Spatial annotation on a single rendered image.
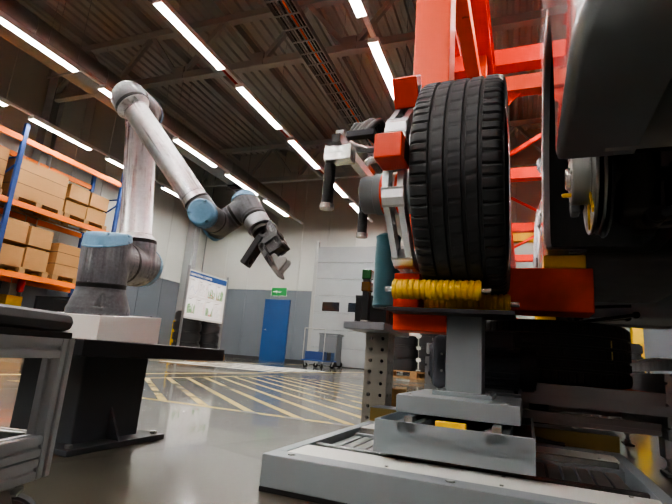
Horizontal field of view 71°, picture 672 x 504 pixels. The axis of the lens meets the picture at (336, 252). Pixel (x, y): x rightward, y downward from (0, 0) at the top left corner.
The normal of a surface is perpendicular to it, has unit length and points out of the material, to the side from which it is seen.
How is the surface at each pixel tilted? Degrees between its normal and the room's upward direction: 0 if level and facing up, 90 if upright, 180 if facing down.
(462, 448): 90
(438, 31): 90
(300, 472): 90
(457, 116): 77
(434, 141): 88
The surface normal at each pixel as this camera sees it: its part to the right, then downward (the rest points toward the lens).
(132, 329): 0.93, 0.00
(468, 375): -0.37, -0.23
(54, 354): 0.99, 0.05
